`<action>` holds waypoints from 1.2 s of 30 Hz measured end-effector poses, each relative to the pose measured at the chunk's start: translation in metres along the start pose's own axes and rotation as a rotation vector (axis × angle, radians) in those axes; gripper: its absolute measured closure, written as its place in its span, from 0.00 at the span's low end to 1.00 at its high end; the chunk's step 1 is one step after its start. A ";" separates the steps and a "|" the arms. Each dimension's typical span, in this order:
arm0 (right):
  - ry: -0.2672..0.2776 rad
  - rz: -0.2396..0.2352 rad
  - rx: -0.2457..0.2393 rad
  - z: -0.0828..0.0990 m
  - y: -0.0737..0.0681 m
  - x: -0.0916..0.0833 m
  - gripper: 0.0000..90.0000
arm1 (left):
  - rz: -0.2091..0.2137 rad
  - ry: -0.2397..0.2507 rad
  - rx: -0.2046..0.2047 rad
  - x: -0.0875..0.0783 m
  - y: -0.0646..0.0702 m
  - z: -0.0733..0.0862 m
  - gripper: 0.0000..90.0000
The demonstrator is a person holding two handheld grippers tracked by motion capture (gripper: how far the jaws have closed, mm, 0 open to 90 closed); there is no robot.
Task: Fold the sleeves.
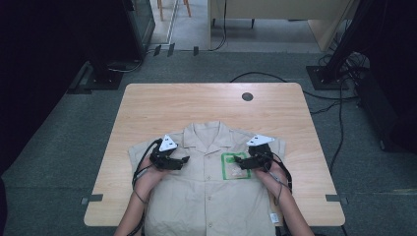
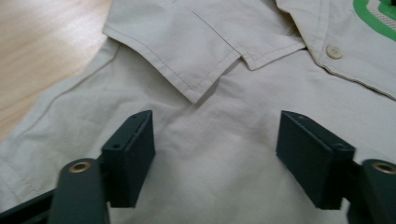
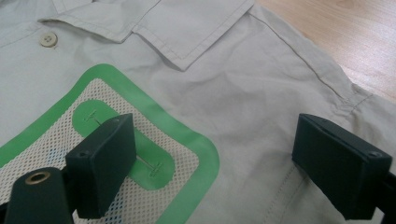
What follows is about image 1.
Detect grey table edge bracket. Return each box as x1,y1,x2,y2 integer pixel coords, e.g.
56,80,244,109
80,193,104,207
325,194,349,207

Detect black box on floor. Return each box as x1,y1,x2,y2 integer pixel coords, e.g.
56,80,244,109
355,70,417,154

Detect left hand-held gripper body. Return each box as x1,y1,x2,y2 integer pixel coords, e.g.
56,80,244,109
149,134,185,171

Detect light wooden desk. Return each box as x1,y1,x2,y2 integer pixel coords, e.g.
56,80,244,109
208,0,362,52

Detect long black floor cable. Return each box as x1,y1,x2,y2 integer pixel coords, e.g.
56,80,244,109
229,71,359,101

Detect wooden chair legs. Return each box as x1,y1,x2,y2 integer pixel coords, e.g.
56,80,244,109
156,0,193,22

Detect beige short-sleeved shirt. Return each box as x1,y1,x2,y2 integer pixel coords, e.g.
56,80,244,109
127,120,287,236

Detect thin black floor cable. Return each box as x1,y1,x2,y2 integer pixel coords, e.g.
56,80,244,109
328,78,346,175

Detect black slanted stand pole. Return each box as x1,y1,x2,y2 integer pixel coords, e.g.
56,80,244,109
323,0,373,83

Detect person's right hand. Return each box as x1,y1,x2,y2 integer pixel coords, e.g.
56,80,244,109
254,160,293,200

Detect person's left hand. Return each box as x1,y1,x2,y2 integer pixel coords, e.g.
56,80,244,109
133,156,172,202

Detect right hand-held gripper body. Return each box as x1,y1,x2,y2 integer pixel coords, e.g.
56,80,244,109
245,134,275,172

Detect dark glass-fronted cabinet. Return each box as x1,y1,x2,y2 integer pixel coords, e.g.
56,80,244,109
121,0,157,62

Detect black flat stand base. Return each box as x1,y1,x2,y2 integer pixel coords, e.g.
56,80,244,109
66,60,125,95

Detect black square stand base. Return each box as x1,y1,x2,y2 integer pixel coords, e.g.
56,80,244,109
306,65,350,91

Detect black hanging cable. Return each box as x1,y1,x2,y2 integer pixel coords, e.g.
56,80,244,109
208,0,229,52

